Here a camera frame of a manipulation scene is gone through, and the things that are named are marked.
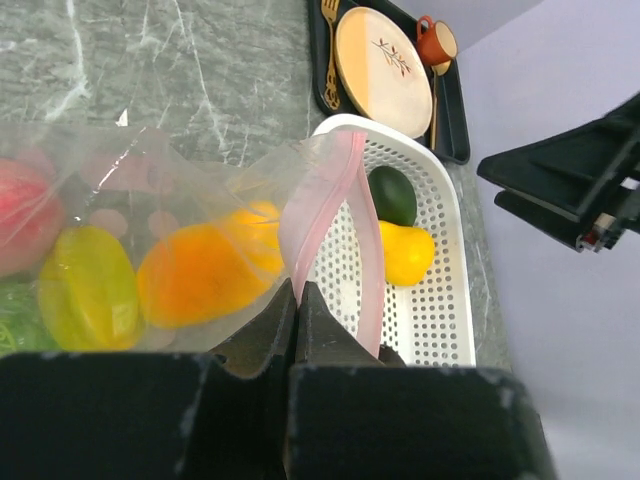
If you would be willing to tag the cream orange plate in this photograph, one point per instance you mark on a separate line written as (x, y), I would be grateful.
(382, 73)

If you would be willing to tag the yellow pear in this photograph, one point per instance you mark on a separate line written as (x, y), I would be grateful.
(408, 253)

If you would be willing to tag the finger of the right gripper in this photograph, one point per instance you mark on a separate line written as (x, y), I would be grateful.
(575, 173)
(569, 233)

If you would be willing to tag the orange cup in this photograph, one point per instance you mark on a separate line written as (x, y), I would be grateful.
(435, 41)

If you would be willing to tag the black tray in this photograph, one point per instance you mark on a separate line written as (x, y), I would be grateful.
(451, 133)

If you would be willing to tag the white perforated basket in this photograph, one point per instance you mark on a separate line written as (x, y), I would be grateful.
(429, 324)

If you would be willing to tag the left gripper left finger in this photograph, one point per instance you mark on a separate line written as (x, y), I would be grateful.
(213, 415)

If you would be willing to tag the clear zip top bag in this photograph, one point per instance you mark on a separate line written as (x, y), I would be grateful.
(132, 183)

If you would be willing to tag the gold fork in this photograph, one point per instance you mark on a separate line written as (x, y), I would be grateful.
(329, 11)

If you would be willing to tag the yellow green starfruit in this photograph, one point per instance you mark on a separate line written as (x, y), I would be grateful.
(87, 292)

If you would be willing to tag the green grapes bunch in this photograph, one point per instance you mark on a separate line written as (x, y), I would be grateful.
(22, 327)

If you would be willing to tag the orange yellow mango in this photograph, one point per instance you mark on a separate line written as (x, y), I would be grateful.
(205, 271)

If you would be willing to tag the pink peach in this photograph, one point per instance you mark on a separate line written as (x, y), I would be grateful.
(32, 216)

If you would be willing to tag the gold spoon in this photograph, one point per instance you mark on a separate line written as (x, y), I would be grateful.
(438, 71)

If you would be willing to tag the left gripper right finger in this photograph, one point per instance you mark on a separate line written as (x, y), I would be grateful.
(352, 417)

